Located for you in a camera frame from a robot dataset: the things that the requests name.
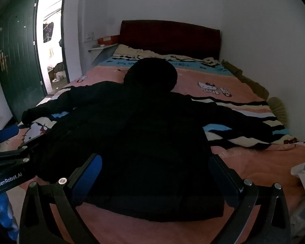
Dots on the hanging dark garment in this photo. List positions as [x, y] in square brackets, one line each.
[47, 31]

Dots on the orange box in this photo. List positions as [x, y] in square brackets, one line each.
[108, 40]

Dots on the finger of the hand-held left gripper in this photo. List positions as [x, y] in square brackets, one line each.
[12, 154]
[7, 133]

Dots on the printed cartoon blanket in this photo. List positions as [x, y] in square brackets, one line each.
[244, 96]

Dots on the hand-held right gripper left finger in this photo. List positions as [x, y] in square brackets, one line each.
[89, 171]

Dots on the green door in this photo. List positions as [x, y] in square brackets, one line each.
[17, 53]

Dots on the white cloth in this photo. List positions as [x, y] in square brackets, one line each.
[303, 170]

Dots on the olive green cloth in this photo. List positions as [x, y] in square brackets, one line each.
[254, 82]

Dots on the white wall switch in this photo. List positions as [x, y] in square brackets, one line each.
[89, 36]

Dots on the blue patterned clothing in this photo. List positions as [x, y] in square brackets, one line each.
[5, 216]

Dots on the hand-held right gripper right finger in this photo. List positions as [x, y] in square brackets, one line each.
[218, 174]

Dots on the black hooded jacket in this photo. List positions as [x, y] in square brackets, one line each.
[132, 137]

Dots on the grey bedside shelf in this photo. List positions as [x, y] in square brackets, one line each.
[104, 49]

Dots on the dark red headboard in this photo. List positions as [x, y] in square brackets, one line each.
[172, 36]

